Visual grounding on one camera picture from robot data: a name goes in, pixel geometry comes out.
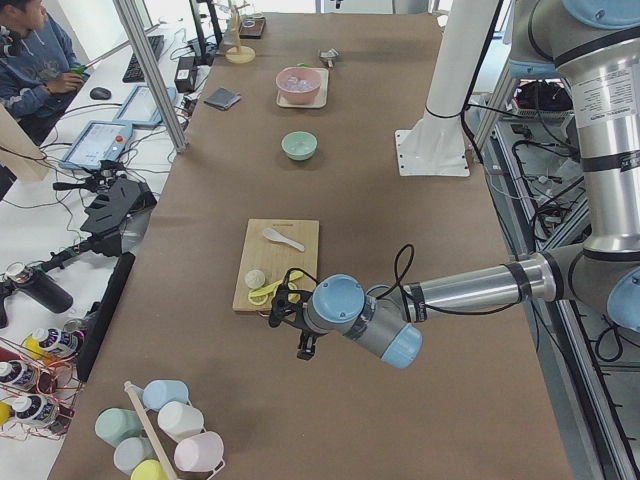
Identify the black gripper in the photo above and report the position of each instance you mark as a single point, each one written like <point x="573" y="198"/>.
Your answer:
<point x="303" y="344"/>

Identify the white ceramic spoon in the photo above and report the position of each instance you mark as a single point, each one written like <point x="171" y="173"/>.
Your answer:
<point x="275" y="236"/>

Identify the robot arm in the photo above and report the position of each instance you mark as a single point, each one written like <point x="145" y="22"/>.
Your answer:
<point x="594" y="45"/>

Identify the mint green bowl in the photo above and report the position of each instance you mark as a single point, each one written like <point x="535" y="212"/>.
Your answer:
<point x="299" y="145"/>

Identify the pink bowl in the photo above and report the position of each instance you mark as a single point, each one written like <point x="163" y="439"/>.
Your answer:
<point x="298" y="98"/>

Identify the pile of clear ice cubes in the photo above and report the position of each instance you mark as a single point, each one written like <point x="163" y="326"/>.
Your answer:
<point x="297" y="84"/>

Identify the metal ice scoop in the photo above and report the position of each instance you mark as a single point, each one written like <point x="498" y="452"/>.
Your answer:
<point x="329" y="57"/>

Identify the top lemon slice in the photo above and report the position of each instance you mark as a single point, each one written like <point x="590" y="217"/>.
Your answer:
<point x="293" y="295"/>

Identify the lemon slice under knife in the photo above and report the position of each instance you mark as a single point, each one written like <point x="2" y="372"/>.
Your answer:
<point x="258" y="297"/>

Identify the yellow plastic knife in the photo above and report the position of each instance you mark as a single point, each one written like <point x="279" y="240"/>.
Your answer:
<point x="273" y="286"/>

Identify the white steamed bun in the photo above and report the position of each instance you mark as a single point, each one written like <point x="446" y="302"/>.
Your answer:
<point x="255" y="279"/>

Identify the wooden cutting board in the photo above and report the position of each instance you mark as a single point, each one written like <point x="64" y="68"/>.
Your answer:
<point x="274" y="259"/>

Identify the pink plastic cup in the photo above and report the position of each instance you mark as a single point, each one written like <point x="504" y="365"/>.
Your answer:
<point x="203" y="452"/>

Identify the white plastic cup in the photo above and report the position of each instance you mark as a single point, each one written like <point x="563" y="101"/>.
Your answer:
<point x="180" y="421"/>

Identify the blue plastic cup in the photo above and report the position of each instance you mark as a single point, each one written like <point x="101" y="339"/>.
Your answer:
<point x="157" y="393"/>

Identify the yellow plastic cup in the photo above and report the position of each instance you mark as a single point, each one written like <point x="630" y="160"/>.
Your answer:
<point x="149" y="469"/>

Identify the grey translucent plastic cup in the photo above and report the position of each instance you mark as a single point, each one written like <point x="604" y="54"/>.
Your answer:
<point x="131" y="452"/>

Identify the green plastic cup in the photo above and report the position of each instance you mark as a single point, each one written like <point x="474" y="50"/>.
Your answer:
<point x="115" y="425"/>

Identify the cream plastic tray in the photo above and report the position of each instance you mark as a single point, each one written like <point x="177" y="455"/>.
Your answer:
<point x="320" y="99"/>

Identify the grey folded cloth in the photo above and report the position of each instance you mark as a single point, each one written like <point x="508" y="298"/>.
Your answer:
<point x="222" y="99"/>

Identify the black water bottle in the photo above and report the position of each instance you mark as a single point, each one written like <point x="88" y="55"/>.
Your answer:
<point x="40" y="287"/>

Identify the far teach pendant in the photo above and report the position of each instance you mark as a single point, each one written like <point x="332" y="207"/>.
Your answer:
<point x="139" y="109"/>

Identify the teach pendant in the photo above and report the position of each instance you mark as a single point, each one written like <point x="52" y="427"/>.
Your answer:
<point x="99" y="141"/>
<point x="139" y="109"/>

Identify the near teach pendant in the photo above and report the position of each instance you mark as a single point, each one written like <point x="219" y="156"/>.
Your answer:
<point x="99" y="141"/>

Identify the wooden cup stand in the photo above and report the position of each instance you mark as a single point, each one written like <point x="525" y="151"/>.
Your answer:
<point x="233" y="49"/>

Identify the computer mouse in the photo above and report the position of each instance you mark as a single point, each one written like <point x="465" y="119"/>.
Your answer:
<point x="100" y="93"/>

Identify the person in blue hoodie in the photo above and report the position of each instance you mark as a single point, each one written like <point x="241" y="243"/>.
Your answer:
<point x="39" y="84"/>

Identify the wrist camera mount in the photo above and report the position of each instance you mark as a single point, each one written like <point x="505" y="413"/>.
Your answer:
<point x="283" y="311"/>

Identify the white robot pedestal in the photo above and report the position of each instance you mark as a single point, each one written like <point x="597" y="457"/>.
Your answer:
<point x="435" y="146"/>

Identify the aluminium frame post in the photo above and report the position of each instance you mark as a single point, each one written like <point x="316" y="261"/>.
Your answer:
<point x="133" y="26"/>

